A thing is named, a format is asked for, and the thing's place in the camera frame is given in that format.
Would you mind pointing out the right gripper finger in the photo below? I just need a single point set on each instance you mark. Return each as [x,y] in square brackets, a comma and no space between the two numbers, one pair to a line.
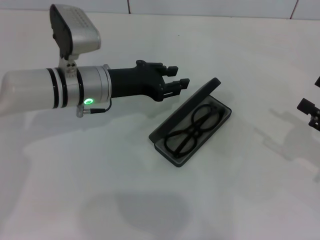
[318,83]
[305,105]

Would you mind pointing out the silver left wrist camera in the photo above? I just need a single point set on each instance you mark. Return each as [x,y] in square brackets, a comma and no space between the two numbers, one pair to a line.
[82,32]

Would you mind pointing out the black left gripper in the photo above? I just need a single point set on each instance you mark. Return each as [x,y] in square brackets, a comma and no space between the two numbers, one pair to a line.
[135,81]

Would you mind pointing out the black glasses case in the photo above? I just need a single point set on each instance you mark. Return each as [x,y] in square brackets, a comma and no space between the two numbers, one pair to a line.
[180,115]

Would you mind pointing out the black round glasses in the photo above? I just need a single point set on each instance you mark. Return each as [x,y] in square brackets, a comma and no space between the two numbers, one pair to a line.
[193,130]

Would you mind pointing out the silver cylindrical plug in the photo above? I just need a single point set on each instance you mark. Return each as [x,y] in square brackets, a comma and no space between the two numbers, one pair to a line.
[106,66]

